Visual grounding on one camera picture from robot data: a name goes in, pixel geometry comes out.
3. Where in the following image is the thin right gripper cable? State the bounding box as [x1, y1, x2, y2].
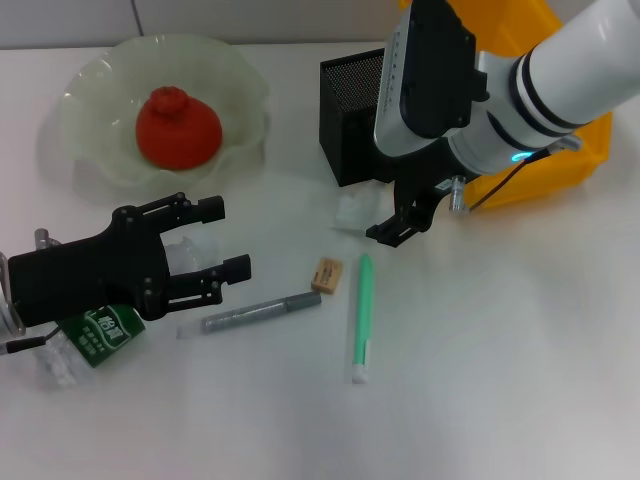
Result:
[467, 135, 585, 210]

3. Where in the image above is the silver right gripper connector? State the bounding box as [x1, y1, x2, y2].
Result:
[448, 174, 472, 216]

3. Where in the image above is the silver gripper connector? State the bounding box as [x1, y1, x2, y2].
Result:
[33, 227, 64, 250]
[448, 174, 472, 216]

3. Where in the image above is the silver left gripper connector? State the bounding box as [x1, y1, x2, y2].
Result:
[33, 227, 64, 250]

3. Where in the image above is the green pen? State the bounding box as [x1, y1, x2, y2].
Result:
[344, 253, 375, 385]

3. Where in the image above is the clear green-label water bottle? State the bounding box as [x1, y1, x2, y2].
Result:
[29, 227, 224, 391]

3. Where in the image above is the grey glitter pen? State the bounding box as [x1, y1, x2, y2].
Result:
[176, 291, 323, 340]

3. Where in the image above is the black mesh pen holder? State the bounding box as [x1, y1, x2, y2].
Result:
[318, 47, 416, 189]

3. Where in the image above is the thin left gripper cable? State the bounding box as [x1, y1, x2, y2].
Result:
[0, 335, 62, 356]

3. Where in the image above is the pale green glass fruit plate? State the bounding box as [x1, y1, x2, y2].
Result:
[37, 33, 271, 194]

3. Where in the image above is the yellow plastic bin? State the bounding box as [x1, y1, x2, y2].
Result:
[397, 0, 614, 211]

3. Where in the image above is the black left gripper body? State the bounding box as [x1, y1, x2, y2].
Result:
[7, 203, 172, 330]

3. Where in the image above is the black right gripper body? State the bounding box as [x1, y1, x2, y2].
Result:
[379, 137, 470, 202]

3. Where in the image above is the thin gripper cable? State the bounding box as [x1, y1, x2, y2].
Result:
[467, 135, 585, 210]
[0, 335, 62, 356]

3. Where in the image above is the beige eraser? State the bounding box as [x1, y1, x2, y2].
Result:
[310, 256, 344, 295]

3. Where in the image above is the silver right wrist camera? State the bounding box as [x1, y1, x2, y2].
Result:
[373, 0, 492, 157]

